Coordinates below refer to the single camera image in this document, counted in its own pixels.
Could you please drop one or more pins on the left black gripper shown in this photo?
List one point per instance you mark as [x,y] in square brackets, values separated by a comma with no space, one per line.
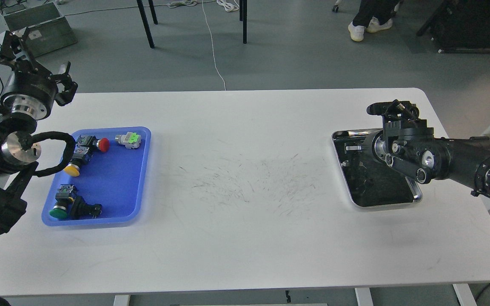
[26,92]

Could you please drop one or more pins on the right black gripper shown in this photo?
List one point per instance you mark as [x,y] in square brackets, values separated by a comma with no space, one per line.
[372,146]

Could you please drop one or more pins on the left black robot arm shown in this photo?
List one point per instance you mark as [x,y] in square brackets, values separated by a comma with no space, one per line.
[19,153]

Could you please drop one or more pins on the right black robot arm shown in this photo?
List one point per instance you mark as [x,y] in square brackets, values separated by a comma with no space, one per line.
[413,151]

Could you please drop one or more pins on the grey green connector part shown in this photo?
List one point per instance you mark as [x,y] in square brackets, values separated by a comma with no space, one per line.
[130,140]

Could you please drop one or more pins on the silver metal tray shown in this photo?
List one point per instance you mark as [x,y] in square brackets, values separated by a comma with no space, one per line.
[372,185]

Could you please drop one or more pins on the grey plastic crate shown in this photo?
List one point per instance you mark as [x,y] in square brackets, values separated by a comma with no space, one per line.
[47,28]

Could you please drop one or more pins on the blue plastic tray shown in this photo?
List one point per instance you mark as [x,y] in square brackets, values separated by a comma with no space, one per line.
[114,179]

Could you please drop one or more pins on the person in black trousers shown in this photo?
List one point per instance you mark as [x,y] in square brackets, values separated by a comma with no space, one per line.
[373,16]

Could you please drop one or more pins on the black equipment case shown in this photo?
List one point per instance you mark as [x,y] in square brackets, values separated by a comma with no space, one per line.
[460,26]

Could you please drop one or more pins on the black table legs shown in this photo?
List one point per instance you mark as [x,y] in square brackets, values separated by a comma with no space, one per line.
[237,5]

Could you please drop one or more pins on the yellow push button switch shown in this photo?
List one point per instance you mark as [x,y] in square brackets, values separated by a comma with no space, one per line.
[80,157]

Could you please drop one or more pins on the red push button switch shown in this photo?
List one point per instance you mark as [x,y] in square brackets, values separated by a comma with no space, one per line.
[92,142]

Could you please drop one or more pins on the green push button switch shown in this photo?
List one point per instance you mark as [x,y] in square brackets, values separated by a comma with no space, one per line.
[65,196]

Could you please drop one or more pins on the black switch part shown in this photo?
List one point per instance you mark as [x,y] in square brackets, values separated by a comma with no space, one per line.
[80,208]

